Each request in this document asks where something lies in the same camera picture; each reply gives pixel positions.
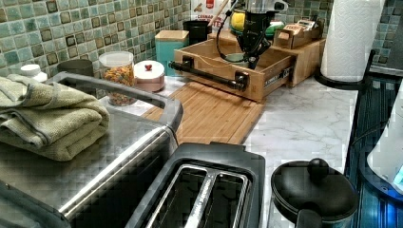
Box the stainless toaster oven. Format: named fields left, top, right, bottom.
left=0, top=72, right=182, bottom=228

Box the black paper towel holder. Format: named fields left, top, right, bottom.
left=314, top=49, right=375, bottom=90

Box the black drawer handle bar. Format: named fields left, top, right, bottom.
left=168, top=55, right=249, bottom=91

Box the black utensil pot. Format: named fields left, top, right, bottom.
left=182, top=20, right=212, bottom=45

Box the glass blender jar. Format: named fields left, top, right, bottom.
left=271, top=158, right=359, bottom=228

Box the pale green cup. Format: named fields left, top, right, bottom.
left=224, top=53, right=248, bottom=67

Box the small wooden tea box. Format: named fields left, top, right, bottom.
left=273, top=19, right=323, bottom=49

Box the pink ceramic lidded jar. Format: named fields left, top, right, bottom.
left=134, top=60, right=164, bottom=92

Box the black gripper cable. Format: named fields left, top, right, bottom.
left=216, top=0, right=240, bottom=64

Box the open bamboo drawer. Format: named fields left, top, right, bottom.
left=169, top=39, right=295, bottom=103

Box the clear cereal jar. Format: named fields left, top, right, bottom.
left=99, top=51, right=135, bottom=106

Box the white capped bottle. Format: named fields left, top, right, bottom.
left=20, top=64, right=48, bottom=83

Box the folded green towel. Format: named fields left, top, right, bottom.
left=0, top=74, right=109, bottom=162

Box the wooden rolling pin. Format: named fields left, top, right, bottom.
left=207, top=0, right=229, bottom=27

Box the bamboo cutting board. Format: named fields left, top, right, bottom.
left=141, top=81, right=265, bottom=145

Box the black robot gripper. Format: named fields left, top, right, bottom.
left=237, top=11, right=272, bottom=69

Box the white paper towel roll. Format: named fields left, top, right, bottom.
left=320, top=0, right=386, bottom=79

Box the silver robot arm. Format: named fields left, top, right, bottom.
left=237, top=0, right=288, bottom=69

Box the teal canister with bamboo lid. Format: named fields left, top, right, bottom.
left=155, top=30, right=188, bottom=76

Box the red white food box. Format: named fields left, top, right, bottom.
left=190, top=0, right=231, bottom=31

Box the bamboo drawer cabinet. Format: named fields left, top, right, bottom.
left=197, top=34, right=324, bottom=93

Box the black slot toaster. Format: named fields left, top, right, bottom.
left=125, top=142, right=265, bottom=228

